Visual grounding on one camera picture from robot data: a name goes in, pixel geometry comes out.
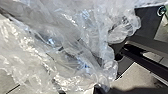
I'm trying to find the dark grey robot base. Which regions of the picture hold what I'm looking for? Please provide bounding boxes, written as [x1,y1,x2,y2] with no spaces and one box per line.
[109,2,168,78]

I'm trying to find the grey translucent trash bag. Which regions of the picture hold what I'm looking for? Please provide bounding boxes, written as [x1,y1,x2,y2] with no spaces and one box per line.
[0,0,143,94]

